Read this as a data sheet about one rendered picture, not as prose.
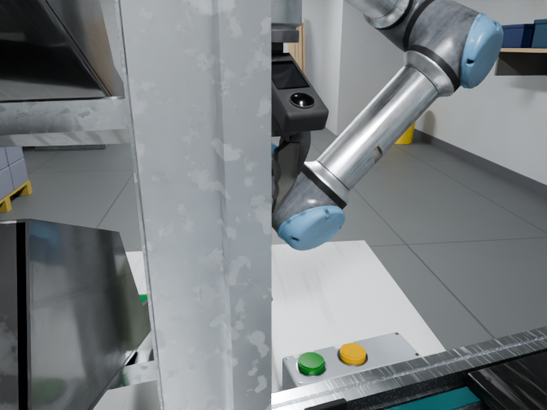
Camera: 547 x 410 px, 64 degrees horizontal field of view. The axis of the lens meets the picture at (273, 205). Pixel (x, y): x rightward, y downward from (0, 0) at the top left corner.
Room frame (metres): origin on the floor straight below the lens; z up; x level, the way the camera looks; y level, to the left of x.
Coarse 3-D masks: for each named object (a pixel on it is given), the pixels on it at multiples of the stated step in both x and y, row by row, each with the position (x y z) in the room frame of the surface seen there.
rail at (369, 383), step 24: (528, 336) 0.62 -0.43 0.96; (408, 360) 0.56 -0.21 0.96; (432, 360) 0.56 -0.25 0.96; (456, 360) 0.56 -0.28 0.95; (480, 360) 0.56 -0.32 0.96; (504, 360) 0.56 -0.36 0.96; (312, 384) 0.51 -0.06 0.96; (336, 384) 0.51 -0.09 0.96; (360, 384) 0.51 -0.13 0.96; (384, 384) 0.51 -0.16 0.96; (408, 384) 0.51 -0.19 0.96; (432, 384) 0.52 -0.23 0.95; (456, 384) 0.54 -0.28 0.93; (288, 408) 0.46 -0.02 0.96; (312, 408) 0.45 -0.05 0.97; (336, 408) 0.46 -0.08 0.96; (360, 408) 0.48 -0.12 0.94; (384, 408) 0.49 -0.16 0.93
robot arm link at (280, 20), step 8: (272, 0) 0.49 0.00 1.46; (280, 0) 0.50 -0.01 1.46; (288, 0) 0.50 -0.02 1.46; (296, 0) 0.51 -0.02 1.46; (272, 8) 0.49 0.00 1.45; (280, 8) 0.50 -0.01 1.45; (288, 8) 0.50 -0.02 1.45; (296, 8) 0.51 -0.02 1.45; (272, 16) 0.49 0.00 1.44; (280, 16) 0.50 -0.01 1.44; (288, 16) 0.50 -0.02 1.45; (296, 16) 0.51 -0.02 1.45; (272, 24) 0.49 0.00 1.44; (280, 24) 0.50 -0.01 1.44; (288, 24) 0.50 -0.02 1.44; (296, 24) 0.51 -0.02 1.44
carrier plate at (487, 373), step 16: (544, 352) 0.56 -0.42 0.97; (496, 368) 0.53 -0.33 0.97; (512, 368) 0.53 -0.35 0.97; (528, 368) 0.53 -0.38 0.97; (544, 368) 0.53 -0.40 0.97; (480, 384) 0.50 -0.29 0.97; (496, 384) 0.50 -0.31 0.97; (512, 384) 0.50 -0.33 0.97; (528, 384) 0.50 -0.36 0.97; (544, 384) 0.50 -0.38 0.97; (496, 400) 0.47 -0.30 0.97; (512, 400) 0.47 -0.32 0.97; (528, 400) 0.47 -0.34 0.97; (544, 400) 0.47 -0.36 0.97
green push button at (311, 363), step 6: (306, 354) 0.56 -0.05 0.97; (312, 354) 0.56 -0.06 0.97; (318, 354) 0.56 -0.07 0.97; (300, 360) 0.54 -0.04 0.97; (306, 360) 0.54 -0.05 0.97; (312, 360) 0.54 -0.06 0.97; (318, 360) 0.54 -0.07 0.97; (324, 360) 0.54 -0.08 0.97; (300, 366) 0.53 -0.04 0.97; (306, 366) 0.53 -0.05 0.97; (312, 366) 0.53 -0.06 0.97; (318, 366) 0.53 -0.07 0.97; (306, 372) 0.53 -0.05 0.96; (312, 372) 0.52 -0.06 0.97; (318, 372) 0.53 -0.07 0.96
